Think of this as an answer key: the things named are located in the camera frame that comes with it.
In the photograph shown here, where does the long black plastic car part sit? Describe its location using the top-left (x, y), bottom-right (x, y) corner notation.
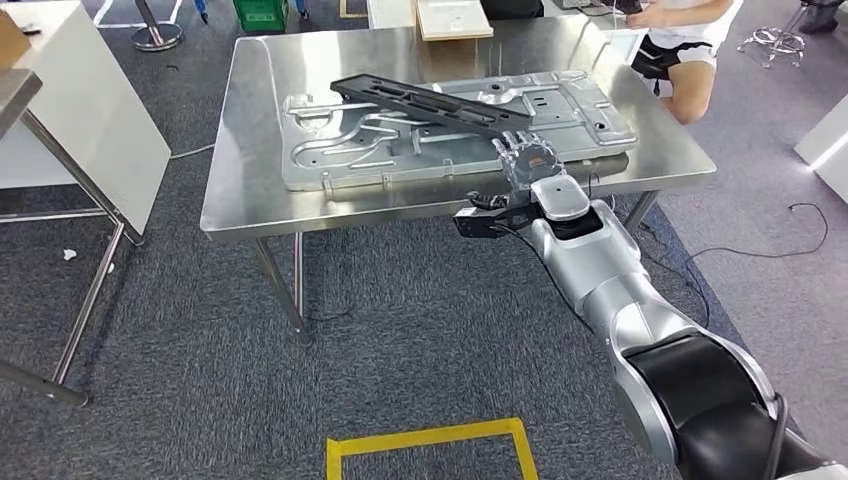
top-left (329, 72), bottom-right (533, 140)

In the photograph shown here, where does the stainless steel workbench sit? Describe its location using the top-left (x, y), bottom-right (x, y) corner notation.
top-left (199, 16), bottom-right (718, 336)

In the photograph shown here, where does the stamped silver metal panel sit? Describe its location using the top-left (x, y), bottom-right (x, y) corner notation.
top-left (281, 69), bottom-right (639, 193)

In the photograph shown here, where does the pale wooden box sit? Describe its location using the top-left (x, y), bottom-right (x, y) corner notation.
top-left (415, 0), bottom-right (495, 42)

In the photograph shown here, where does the black bag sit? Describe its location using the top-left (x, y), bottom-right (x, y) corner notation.
top-left (480, 0), bottom-right (546, 21)

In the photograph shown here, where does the white desk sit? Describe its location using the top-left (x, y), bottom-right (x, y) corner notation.
top-left (0, 0), bottom-right (172, 248)
top-left (366, 0), bottom-right (651, 64)

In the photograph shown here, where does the green plastic crate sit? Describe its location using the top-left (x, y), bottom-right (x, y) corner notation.
top-left (233, 0), bottom-right (291, 34)

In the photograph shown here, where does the person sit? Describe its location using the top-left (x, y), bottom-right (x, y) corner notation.
top-left (625, 0), bottom-right (743, 126)

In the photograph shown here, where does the chrome stanchion base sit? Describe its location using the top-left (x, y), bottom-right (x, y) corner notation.
top-left (130, 0), bottom-right (185, 52)

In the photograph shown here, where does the chrome chair base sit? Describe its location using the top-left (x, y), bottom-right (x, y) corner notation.
top-left (737, 0), bottom-right (808, 69)

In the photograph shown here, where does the white cabinet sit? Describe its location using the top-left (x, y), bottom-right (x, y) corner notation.
top-left (793, 92), bottom-right (848, 203)

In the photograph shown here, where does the brown cardboard box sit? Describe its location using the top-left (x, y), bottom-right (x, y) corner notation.
top-left (0, 11), bottom-right (32, 71)

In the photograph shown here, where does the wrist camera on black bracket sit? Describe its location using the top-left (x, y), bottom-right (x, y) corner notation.
top-left (453, 192), bottom-right (541, 240)

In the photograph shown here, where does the white floor cable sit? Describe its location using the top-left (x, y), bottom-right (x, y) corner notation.
top-left (168, 143), bottom-right (217, 162)

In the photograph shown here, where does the black floor cable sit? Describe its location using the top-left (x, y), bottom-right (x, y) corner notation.
top-left (639, 201), bottom-right (831, 333)

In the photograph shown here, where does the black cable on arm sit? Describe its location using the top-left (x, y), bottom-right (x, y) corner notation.
top-left (761, 392), bottom-right (791, 480)

